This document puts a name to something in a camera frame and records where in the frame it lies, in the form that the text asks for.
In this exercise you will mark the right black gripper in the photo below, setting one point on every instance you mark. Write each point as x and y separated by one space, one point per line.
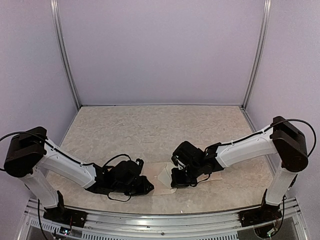
176 182

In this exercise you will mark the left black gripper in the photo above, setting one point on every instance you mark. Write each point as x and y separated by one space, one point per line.
143 190

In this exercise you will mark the pink envelope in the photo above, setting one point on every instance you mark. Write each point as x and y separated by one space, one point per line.
151 171

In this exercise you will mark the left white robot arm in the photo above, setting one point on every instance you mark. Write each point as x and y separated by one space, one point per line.
31 151

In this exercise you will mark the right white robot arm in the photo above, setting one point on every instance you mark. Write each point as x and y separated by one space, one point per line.
280 138

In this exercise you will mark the pink printed card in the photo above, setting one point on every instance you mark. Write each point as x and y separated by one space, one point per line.
206 175

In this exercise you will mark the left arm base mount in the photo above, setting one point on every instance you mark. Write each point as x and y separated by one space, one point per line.
63 215

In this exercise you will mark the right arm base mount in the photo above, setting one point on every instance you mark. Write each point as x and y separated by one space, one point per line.
262 214

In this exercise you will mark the front aluminium rail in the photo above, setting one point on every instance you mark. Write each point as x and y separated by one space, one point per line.
103 225

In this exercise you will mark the right aluminium frame post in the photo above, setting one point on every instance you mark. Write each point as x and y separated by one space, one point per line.
258 53

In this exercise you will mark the aluminium frame post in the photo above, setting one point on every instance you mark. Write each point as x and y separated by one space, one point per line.
54 5
258 53

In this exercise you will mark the left aluminium frame post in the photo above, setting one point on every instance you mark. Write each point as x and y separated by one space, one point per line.
54 5

